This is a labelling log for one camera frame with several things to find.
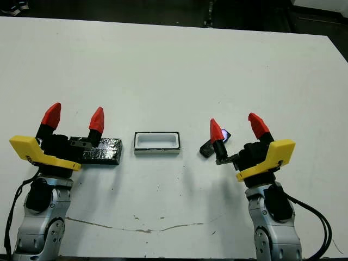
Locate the white board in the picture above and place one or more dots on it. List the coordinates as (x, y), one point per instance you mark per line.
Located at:
(320, 4)

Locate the black stand leg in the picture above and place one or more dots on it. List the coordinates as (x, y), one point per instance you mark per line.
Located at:
(208, 16)

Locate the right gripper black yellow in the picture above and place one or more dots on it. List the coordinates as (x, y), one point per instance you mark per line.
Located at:
(258, 163)

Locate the white box base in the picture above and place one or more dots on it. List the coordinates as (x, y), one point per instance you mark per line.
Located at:
(157, 149)

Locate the black camera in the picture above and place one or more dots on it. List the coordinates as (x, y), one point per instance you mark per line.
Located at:
(208, 149)

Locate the pair of sneakers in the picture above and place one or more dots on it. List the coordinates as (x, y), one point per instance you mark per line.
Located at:
(12, 8)

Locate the black box lid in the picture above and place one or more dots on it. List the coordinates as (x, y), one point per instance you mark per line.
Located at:
(107, 153)

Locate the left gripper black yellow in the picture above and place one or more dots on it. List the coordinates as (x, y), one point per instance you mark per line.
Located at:
(57, 156)

